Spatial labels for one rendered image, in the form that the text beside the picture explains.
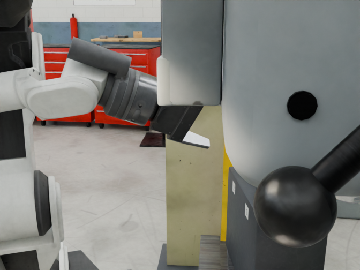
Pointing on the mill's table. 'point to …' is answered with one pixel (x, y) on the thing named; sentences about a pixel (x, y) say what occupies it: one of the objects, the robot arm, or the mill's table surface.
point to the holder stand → (318, 251)
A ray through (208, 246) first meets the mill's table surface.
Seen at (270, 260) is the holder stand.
